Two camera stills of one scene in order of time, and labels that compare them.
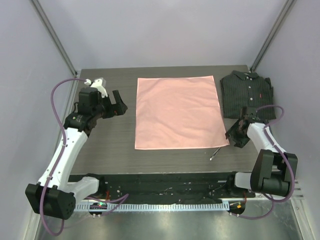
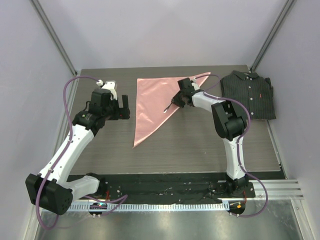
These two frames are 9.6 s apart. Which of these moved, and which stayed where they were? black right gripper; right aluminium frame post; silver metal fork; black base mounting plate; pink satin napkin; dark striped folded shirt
Moved: pink satin napkin; black right gripper; silver metal fork
Stayed: right aluminium frame post; black base mounting plate; dark striped folded shirt
